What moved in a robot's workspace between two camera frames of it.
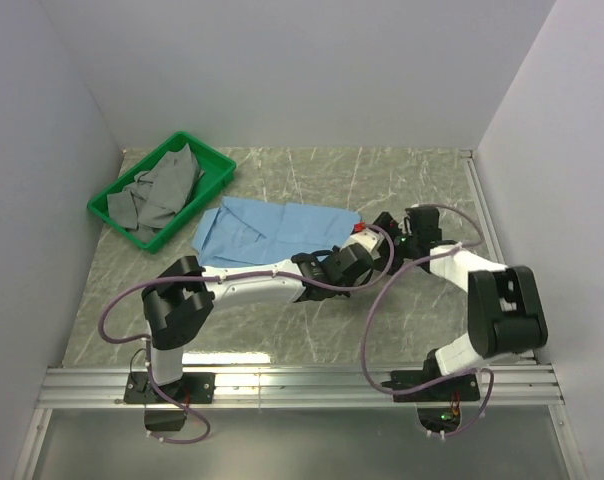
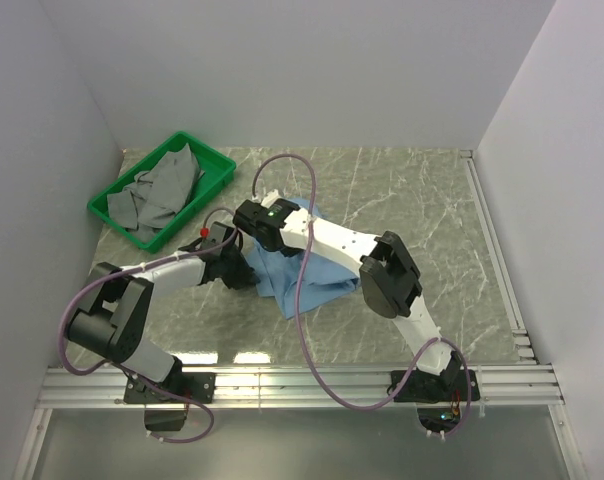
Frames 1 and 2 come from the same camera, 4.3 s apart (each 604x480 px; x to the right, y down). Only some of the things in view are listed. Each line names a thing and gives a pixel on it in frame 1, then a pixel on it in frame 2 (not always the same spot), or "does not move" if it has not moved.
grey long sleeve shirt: x=149 y=202 does not move
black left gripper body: x=342 y=292 → x=231 y=258
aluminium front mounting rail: x=293 y=387 does not move
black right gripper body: x=407 y=242 → x=289 y=252
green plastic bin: x=218 y=169 does not move
